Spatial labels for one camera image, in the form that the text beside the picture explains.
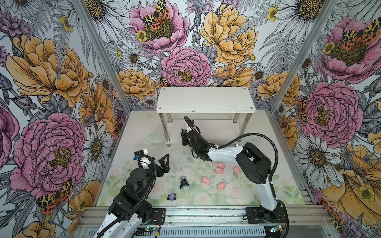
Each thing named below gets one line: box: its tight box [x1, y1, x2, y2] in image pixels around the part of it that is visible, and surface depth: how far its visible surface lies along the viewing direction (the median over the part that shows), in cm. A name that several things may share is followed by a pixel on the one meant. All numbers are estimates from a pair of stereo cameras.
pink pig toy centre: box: [202, 176, 211, 185], surface depth 86 cm
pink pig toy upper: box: [216, 162, 226, 169], surface depth 91 cm
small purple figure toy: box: [167, 190, 177, 201], surface depth 79 cm
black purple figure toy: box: [179, 176, 190, 189], surface depth 85 cm
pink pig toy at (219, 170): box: [214, 167, 224, 175], surface depth 90 cm
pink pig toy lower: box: [217, 182, 226, 190], surface depth 85 cm
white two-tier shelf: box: [155, 87, 256, 147], surface depth 81 cm
